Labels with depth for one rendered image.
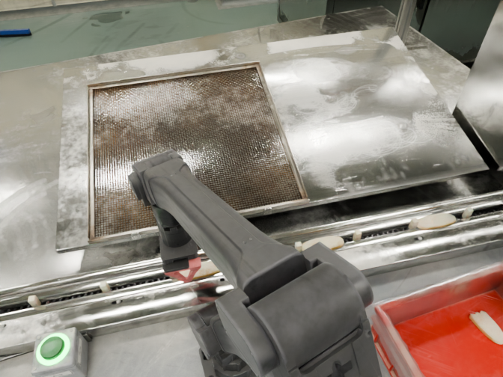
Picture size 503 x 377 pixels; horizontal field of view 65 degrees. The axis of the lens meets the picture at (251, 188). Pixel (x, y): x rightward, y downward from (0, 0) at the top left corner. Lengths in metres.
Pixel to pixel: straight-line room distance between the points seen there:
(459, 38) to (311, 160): 2.19
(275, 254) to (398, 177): 0.72
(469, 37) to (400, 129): 2.03
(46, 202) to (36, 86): 0.60
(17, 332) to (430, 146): 1.03
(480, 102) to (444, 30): 1.82
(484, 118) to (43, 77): 1.45
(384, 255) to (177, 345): 0.47
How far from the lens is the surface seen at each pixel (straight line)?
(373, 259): 0.90
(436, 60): 1.71
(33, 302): 0.94
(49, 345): 0.82
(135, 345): 0.86
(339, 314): 0.31
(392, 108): 1.19
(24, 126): 1.46
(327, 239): 0.91
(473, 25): 3.09
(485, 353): 0.92
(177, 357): 0.83
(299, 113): 1.12
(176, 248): 0.73
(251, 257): 0.35
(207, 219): 0.42
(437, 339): 0.90
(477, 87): 1.19
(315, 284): 0.31
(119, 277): 0.91
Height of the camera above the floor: 1.59
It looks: 47 degrees down
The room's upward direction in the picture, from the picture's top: 2 degrees counter-clockwise
